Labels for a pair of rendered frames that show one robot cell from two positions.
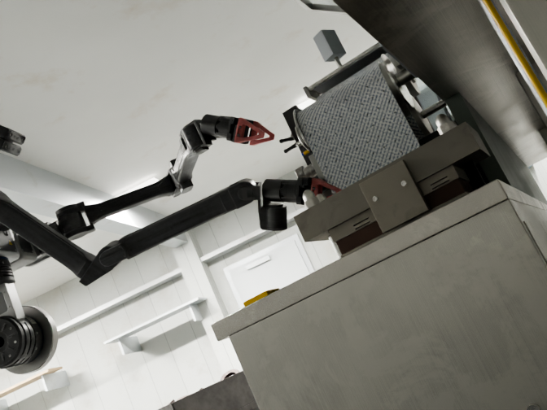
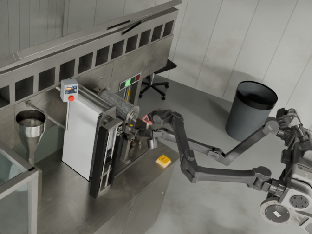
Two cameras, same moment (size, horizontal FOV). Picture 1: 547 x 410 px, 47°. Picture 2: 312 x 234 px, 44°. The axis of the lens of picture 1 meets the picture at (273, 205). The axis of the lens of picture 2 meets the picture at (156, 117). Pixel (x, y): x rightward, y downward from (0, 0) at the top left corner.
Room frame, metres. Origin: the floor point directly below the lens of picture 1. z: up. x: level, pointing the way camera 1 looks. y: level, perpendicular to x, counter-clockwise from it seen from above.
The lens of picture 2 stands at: (3.51, 0.16, 2.75)
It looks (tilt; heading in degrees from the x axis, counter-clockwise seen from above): 36 degrees down; 185
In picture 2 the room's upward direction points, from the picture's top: 15 degrees clockwise
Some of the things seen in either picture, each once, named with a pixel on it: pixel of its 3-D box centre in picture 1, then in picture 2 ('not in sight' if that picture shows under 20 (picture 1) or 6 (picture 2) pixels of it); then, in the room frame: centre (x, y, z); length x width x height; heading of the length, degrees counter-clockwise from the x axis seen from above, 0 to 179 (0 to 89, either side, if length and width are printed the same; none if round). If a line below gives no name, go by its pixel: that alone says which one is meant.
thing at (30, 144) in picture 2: not in sight; (30, 168); (2.17, -0.54, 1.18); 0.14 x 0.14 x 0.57
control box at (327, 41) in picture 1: (328, 46); (69, 91); (2.05, -0.40, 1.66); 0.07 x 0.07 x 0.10; 42
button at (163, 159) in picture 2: (263, 299); (163, 160); (1.49, 0.11, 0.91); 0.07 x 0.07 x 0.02; 67
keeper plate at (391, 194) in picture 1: (393, 196); not in sight; (1.23, -0.22, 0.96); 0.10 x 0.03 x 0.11; 67
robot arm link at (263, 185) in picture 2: (69, 225); (263, 180); (1.99, 0.64, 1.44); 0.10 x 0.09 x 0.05; 84
